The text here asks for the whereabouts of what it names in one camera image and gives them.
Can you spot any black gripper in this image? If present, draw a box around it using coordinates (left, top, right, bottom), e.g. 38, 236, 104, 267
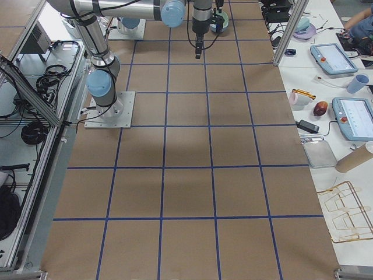
215, 0, 224, 13
192, 8, 210, 59

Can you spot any green bowl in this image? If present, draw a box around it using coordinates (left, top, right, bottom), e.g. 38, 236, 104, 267
210, 11, 228, 32

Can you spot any blue bowl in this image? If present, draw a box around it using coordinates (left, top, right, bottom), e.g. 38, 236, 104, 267
210, 24, 228, 33

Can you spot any small blue black device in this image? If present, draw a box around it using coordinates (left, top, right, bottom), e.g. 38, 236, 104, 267
284, 48, 297, 56

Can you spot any teal sponge block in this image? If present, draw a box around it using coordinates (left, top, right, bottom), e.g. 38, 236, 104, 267
295, 17, 310, 33

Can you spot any purple plate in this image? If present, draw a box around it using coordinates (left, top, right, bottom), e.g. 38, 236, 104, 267
293, 23, 316, 40

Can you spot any gold cylinder tool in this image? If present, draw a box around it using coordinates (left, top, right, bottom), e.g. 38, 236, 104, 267
292, 89, 316, 100

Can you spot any far teach pendant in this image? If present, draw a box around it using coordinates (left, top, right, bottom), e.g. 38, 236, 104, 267
310, 43, 358, 75

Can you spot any teach pendant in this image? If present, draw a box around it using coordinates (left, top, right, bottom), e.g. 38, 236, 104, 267
310, 43, 358, 75
332, 97, 372, 141

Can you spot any black power adapter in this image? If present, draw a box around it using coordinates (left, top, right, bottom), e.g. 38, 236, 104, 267
295, 120, 319, 134

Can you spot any red brown fruit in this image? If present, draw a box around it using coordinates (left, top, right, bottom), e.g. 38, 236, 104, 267
313, 101, 328, 117

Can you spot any grey control box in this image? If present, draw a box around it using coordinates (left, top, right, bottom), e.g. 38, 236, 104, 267
20, 21, 51, 62

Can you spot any light blue cup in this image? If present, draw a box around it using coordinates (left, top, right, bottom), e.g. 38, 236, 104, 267
347, 74, 369, 94

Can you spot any metal tray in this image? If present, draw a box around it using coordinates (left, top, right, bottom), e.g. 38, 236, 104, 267
302, 141, 337, 169

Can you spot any near teach pendant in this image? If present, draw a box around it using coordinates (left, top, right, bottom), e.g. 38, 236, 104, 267
332, 97, 372, 141

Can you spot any cardboard tube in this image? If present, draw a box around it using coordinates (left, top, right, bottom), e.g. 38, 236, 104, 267
335, 141, 372, 173

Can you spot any aluminium frame post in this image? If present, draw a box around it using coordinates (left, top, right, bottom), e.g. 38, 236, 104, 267
273, 0, 309, 67

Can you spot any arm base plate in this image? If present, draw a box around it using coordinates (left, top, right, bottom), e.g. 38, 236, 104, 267
84, 92, 135, 129
108, 17, 146, 40

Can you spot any white remote with cable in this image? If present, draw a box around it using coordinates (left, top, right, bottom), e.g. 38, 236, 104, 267
313, 75, 324, 83

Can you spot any coiled black cable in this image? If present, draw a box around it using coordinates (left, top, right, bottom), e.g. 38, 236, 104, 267
20, 120, 48, 146

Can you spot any gold wire rack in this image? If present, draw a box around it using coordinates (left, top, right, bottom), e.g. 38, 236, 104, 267
317, 181, 372, 244

